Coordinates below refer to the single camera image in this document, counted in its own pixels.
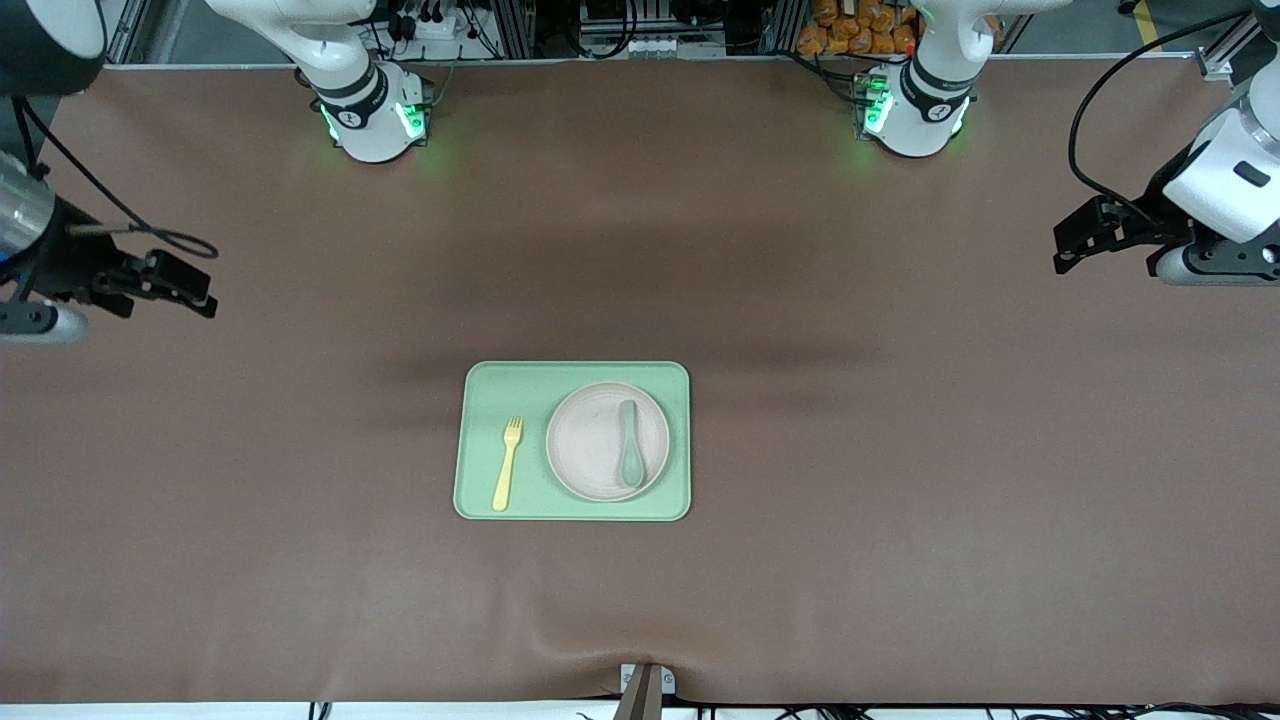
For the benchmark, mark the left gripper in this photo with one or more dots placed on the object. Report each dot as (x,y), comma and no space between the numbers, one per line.
(1163,221)

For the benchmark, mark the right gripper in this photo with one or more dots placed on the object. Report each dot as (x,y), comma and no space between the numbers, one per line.
(66,264)

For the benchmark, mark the yellow plastic fork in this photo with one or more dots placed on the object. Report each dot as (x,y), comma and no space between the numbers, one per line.
(503,485)

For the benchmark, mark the beige round plate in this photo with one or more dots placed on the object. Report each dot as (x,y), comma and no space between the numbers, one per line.
(585,440)

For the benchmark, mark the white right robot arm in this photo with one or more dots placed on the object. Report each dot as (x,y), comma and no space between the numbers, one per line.
(370,120)

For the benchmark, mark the brown table cover mat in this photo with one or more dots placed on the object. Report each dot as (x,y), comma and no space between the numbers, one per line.
(250,500)

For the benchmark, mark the orange packaged snacks pile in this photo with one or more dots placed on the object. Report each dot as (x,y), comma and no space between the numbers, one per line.
(850,30)

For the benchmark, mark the light green rectangular tray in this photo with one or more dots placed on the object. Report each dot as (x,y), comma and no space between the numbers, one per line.
(480,390)

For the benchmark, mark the white power strip with plugs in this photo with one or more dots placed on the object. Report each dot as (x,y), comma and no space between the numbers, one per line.
(435,25)

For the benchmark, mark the grey-green plastic spoon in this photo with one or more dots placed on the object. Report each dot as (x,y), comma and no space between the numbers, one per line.
(631,470)

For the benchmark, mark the white long socket strip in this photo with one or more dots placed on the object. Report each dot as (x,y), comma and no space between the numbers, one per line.
(650,47)

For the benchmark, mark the aluminium frame profile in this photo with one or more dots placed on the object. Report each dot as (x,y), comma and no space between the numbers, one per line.
(125,30)
(1215,65)

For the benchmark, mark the brown camera mount post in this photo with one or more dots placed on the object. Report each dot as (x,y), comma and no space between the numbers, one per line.
(640,700)

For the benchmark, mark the silver table edge bracket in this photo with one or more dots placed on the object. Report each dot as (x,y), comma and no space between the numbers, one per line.
(668,680)

